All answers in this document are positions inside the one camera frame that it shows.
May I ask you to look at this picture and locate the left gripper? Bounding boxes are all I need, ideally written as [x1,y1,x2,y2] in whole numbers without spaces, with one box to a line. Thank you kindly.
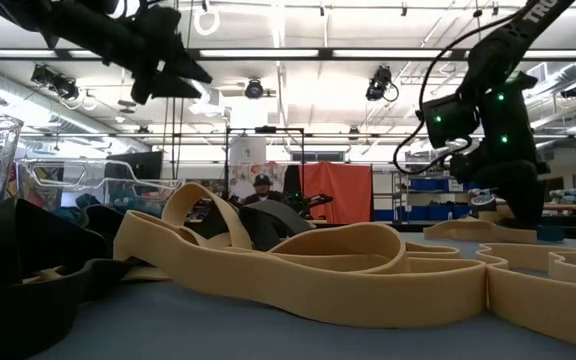
[127,5,213,106]

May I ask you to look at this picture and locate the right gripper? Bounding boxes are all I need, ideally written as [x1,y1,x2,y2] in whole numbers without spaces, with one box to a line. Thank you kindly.
[482,149,552,229]

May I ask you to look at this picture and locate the black wide rubber band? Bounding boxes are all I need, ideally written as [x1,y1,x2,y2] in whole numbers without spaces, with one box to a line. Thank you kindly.
[75,203,132,256]
[0,257,134,360]
[0,196,114,289]

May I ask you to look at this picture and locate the dark grey wide rubber band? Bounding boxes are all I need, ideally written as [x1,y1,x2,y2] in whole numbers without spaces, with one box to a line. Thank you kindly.
[195,198,315,252]

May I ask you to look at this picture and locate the tan wavy rubber band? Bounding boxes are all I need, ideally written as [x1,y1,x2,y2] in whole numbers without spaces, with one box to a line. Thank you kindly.
[475,242,576,355]

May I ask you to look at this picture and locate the tan wide rubber band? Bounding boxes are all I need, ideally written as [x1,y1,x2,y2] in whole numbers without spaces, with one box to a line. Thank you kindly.
[112,209,489,330]
[160,182,254,251]

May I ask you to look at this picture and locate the black overhead light bar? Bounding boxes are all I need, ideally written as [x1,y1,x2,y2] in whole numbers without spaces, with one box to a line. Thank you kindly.
[0,47,576,62]

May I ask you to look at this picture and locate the wooden workbench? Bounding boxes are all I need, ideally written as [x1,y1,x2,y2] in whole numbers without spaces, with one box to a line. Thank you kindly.
[495,201,576,214]

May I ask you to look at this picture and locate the black monitor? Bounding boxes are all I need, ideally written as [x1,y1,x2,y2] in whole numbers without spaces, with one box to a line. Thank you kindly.
[104,150,165,182]

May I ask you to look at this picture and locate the blue storage bin shelf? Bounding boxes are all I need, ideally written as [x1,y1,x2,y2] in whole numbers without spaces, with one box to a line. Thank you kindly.
[372,169,494,222]

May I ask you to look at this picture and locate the floral cloth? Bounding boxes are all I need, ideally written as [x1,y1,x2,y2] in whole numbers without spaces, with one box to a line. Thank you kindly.
[227,161,289,201]

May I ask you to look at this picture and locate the person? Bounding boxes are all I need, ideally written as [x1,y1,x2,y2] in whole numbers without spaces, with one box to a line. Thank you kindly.
[241,173,285,207]

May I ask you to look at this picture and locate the white ceiling vent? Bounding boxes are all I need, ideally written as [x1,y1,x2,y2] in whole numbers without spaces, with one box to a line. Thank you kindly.
[526,61,550,89]

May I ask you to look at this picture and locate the colourful poster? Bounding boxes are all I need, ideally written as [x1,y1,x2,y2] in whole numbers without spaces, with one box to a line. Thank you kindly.
[5,162,65,211]

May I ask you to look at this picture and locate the orange cloth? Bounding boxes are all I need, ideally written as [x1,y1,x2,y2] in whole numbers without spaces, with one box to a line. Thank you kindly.
[298,160,374,225]

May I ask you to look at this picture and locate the black ceiling rail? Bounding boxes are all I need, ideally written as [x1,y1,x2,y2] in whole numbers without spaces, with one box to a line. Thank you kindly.
[17,131,576,140]

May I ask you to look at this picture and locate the white hanging ring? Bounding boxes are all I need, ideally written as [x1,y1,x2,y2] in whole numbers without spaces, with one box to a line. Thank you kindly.
[192,5,221,37]

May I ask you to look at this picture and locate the hanging ropes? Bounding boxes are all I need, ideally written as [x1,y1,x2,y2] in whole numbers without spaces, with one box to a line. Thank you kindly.
[161,97,185,180]

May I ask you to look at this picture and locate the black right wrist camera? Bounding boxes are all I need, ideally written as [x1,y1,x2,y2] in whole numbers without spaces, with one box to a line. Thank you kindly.
[445,138,485,184]

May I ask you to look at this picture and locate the black stand frame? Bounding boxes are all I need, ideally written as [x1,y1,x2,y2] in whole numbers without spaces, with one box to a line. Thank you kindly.
[224,126,306,216]

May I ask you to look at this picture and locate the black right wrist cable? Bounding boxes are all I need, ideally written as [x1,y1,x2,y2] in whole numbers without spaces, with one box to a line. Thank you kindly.
[392,9,522,177]

